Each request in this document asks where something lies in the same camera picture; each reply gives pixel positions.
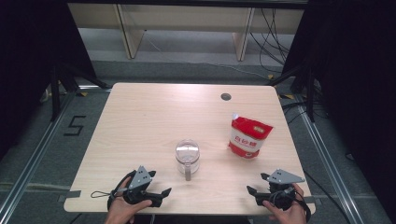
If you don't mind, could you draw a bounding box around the clear jar with beige handle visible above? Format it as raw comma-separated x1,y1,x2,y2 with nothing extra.
175,139,201,182

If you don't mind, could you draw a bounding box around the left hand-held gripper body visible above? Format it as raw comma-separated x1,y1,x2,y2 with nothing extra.
122,165,154,206

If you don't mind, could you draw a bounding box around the person's right hand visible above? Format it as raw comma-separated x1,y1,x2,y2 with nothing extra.
262,182,309,224

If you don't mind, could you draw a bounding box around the person's left hand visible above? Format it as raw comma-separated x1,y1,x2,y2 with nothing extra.
104,177,153,224

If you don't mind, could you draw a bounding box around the bundle of black cables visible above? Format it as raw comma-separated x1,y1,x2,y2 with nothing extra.
248,7,293,75

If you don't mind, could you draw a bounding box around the black curtain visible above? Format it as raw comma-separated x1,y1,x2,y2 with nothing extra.
281,0,396,217
0,0,98,161

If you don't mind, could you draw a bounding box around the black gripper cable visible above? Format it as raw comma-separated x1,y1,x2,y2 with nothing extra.
106,170,138,211
270,186,313,222

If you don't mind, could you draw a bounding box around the light wooden shelf unit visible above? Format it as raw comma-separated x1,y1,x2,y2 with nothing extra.
67,3,305,62

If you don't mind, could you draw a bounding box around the aluminium floor rail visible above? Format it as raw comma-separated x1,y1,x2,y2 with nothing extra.
293,96,364,224
0,89,78,216

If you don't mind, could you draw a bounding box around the thin black lanyard loop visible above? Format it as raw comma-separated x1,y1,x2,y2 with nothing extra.
90,190,112,200

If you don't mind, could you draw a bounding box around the black floor cable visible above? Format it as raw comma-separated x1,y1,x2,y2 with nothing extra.
303,169,353,224

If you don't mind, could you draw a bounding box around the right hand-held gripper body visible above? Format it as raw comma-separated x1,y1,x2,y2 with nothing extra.
256,168,306,211

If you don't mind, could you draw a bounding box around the black metal stand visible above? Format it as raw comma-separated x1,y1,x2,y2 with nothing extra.
266,64,318,123
49,61,110,123

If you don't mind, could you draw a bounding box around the red and white sugar bag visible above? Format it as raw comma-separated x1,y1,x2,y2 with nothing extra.
227,112,275,160

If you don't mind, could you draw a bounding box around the grey tape strip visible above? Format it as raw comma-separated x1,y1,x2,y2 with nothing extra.
57,189,82,203
300,195,318,205

